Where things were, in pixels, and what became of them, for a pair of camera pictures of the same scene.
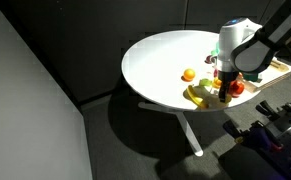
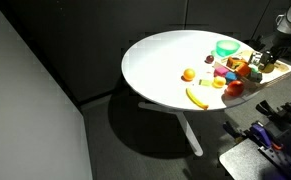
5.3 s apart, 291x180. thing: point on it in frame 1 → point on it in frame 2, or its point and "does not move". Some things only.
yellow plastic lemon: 228,98 → 268,68
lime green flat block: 205,82 does not move
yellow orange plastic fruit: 216,83 does not move
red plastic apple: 236,88 does not move
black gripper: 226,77 → 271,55
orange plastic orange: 189,74 does not move
